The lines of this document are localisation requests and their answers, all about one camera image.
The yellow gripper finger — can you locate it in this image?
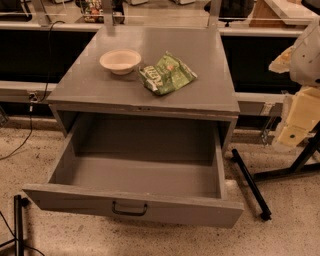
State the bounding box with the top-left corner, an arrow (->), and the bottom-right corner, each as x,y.
272,86 -> 320,148
269,46 -> 293,74

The green jalapeno chip bag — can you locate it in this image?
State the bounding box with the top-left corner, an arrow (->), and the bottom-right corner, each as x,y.
138,51 -> 197,96

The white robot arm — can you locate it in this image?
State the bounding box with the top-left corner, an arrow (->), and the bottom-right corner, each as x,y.
269,17 -> 320,152

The open grey top drawer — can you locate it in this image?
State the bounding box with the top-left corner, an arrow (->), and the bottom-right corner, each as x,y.
23,113 -> 244,228

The grey drawer cabinet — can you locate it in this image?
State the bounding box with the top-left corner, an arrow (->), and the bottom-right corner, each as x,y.
48,25 -> 239,149

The black stand right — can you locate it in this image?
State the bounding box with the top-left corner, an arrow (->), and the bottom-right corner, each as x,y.
231,129 -> 320,221

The black stand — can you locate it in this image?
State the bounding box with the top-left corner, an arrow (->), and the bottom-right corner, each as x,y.
0,195 -> 28,256
231,129 -> 320,221

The white paper bowl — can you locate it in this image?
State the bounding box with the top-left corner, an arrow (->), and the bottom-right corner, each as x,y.
99,49 -> 142,75

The snack pile in background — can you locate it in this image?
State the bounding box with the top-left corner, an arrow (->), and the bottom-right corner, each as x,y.
75,0 -> 125,24

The black stand left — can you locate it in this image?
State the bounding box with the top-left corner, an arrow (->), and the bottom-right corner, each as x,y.
0,195 -> 28,256

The black drawer handle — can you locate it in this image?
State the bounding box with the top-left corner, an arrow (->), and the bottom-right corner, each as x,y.
112,201 -> 148,217

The grey rail barrier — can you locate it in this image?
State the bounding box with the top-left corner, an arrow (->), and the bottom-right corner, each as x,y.
0,25 -> 302,116

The black cable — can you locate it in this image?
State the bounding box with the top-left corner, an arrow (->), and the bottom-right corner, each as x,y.
0,20 -> 66,162

